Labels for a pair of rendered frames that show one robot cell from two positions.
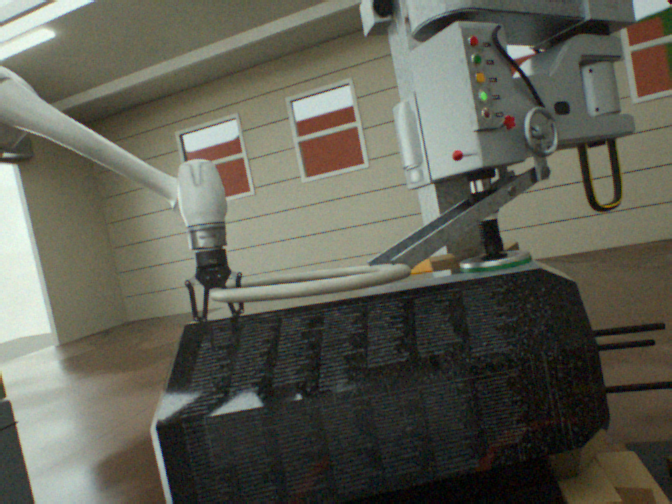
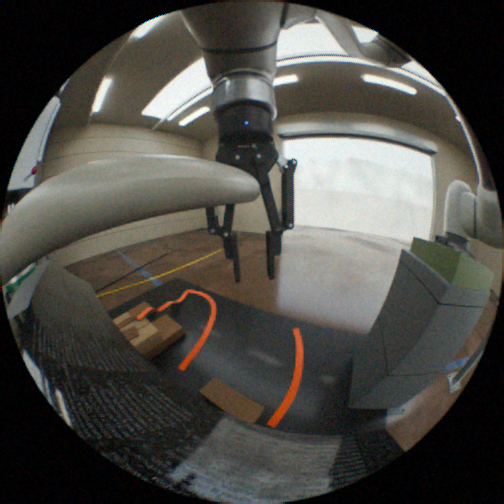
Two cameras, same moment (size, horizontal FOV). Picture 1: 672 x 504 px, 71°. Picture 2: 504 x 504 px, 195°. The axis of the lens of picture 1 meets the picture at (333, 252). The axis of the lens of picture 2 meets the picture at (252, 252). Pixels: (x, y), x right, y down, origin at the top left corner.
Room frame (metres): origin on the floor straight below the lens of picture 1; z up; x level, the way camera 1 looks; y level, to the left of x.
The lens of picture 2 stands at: (1.31, 0.33, 0.92)
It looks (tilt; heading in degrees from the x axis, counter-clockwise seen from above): 18 degrees down; 191
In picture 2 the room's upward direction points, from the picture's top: straight up
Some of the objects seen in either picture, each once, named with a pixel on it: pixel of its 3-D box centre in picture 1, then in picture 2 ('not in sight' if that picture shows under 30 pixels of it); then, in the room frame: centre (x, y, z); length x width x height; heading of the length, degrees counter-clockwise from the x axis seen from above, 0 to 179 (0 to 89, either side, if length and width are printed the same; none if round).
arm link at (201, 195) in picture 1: (201, 193); (240, 58); (1.13, 0.28, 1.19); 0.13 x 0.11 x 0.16; 11
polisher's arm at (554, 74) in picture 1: (550, 108); not in sight; (1.66, -0.84, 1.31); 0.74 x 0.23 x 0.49; 120
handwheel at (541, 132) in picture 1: (531, 135); not in sight; (1.44, -0.66, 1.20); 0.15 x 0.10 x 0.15; 120
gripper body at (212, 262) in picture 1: (212, 269); (246, 148); (1.11, 0.29, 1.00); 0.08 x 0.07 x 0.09; 104
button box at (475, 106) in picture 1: (476, 80); (43, 133); (1.35, -0.49, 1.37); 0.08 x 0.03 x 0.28; 120
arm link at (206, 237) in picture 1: (207, 238); (243, 105); (1.12, 0.29, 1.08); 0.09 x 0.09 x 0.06
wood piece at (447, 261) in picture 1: (442, 262); not in sight; (2.00, -0.45, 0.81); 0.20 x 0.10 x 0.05; 171
